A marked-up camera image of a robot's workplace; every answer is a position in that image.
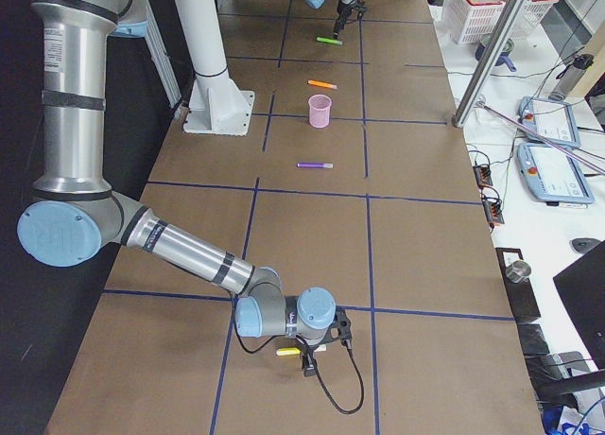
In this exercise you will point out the small steel cup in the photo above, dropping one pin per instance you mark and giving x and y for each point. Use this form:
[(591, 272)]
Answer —
[(517, 271)]

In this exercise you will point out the aluminium frame post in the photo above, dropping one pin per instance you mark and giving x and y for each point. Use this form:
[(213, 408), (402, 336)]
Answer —
[(493, 49)]

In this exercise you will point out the yellow highlighter pen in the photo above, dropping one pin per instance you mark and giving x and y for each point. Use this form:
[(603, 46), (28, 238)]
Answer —
[(297, 350)]

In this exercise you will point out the black computer monitor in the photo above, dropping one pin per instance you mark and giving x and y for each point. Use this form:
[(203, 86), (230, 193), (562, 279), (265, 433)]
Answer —
[(581, 289)]

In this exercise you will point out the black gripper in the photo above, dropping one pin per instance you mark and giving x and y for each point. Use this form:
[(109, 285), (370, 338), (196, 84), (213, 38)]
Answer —
[(343, 12), (305, 348)]

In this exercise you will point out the purple highlighter pen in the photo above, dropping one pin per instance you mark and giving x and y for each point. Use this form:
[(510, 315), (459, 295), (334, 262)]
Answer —
[(314, 165)]

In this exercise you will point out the dark water bottle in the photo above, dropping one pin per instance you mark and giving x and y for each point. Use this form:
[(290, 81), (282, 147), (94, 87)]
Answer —
[(570, 76)]

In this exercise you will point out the black computer mouse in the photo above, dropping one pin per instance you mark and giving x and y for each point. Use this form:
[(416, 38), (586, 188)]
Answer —
[(583, 245)]

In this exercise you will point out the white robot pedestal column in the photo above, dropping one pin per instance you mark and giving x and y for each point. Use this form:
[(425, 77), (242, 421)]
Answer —
[(216, 104)]

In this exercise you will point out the pink mesh pen holder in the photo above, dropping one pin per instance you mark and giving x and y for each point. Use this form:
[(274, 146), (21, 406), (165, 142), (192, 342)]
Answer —
[(319, 108)]

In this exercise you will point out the orange highlighter pen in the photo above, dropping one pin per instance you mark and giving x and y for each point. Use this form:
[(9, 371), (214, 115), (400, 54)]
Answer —
[(322, 84)]

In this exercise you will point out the green highlighter pen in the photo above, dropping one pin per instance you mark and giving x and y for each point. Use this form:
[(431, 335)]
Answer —
[(330, 41)]

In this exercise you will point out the teach pendant tablet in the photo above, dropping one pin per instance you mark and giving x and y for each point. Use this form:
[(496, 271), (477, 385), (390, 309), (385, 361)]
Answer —
[(551, 176), (552, 119)]

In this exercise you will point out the white plastic basket red rim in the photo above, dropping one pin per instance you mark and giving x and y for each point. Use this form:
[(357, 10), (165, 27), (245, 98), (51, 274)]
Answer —
[(468, 21)]

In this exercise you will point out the near teach pendant tablet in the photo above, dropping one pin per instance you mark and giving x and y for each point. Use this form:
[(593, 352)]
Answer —
[(551, 176)]

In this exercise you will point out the far teach pendant tablet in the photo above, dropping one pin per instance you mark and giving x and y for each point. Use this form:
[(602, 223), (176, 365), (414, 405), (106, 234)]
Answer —
[(552, 119)]

